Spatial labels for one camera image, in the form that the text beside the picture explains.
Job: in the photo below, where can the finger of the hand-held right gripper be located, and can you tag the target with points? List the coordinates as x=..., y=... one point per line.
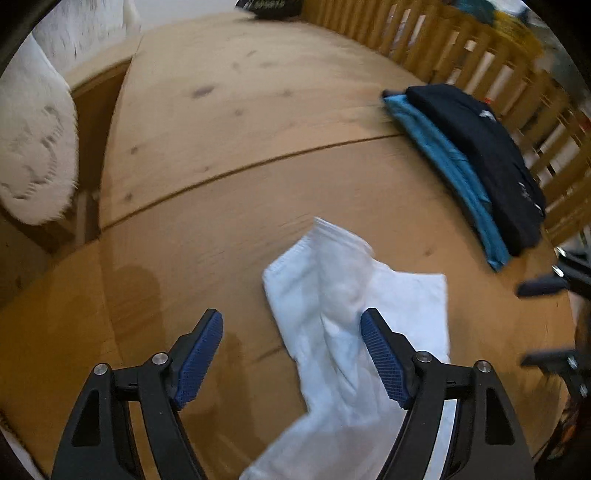
x=540, y=286
x=549, y=361

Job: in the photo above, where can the folded navy shirt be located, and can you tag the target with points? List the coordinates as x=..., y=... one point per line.
x=485, y=152

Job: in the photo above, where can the yellow plastic basket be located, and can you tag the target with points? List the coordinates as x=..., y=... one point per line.
x=517, y=32

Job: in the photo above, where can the folded blue garment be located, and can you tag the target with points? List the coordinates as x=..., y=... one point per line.
x=443, y=157

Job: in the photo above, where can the wooden slatted railing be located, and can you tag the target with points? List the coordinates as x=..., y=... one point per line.
x=461, y=46

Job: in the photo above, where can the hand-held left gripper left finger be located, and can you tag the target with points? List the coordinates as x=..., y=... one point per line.
x=198, y=355

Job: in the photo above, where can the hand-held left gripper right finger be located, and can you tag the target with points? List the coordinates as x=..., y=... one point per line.
x=383, y=360

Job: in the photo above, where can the white button-up shirt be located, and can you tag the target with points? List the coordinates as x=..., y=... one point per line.
x=332, y=323

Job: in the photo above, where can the white lace tablecloth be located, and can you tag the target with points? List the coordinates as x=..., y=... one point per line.
x=32, y=138

